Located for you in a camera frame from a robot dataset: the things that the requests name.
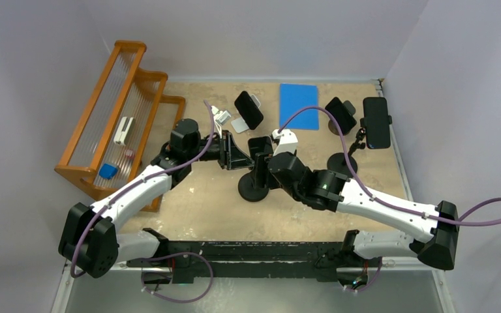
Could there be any black round-base phone stand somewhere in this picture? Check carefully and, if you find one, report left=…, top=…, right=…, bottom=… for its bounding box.
left=237, top=149, right=273, bottom=202

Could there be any blue object on rack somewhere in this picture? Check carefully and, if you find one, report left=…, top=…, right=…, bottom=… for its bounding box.
left=98, top=163, right=118, bottom=180

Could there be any black phone on white stand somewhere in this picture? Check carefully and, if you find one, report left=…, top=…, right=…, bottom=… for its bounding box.
left=234, top=91, right=264, bottom=130

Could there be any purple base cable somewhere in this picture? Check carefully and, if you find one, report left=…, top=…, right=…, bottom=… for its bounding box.
left=341, top=261, right=383, bottom=295
left=140, top=252, right=215, bottom=304

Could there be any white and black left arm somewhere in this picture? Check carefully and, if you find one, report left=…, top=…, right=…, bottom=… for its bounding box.
left=58, top=119, right=254, bottom=278

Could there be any white folding phone stand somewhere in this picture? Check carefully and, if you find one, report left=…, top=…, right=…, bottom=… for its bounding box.
left=231, top=91, right=264, bottom=134

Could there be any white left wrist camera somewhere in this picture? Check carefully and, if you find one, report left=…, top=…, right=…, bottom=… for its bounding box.
left=212, top=106, right=232, bottom=135

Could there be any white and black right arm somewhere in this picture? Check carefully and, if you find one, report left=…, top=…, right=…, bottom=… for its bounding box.
left=252, top=152, right=459, bottom=271

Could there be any black tall phone stand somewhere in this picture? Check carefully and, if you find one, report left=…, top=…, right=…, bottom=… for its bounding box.
left=327, top=124, right=368, bottom=176

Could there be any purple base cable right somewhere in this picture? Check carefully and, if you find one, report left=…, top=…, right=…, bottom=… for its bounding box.
left=341, top=261, right=383, bottom=295

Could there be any black smartphone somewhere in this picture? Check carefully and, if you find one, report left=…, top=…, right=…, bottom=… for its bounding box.
left=247, top=136, right=273, bottom=160

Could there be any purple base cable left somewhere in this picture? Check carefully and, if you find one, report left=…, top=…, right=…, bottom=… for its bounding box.
left=140, top=252, right=215, bottom=304

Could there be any orange wooden rack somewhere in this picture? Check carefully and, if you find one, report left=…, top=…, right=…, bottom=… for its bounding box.
left=55, top=40, right=186, bottom=200

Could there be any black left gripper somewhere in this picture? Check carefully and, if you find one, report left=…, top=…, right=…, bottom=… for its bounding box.
left=186, top=130, right=254, bottom=170

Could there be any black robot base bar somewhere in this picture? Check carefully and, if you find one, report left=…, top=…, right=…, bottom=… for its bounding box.
left=127, top=241, right=381, bottom=284

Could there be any white device on rack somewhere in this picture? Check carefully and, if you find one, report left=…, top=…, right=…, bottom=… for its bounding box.
left=113, top=117, right=135, bottom=146

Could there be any blue rectangular mat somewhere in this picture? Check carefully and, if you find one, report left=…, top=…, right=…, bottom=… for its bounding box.
left=279, top=83, right=319, bottom=130

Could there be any black phone on small stand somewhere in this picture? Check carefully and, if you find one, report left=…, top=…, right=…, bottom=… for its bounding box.
left=324, top=97, right=357, bottom=135

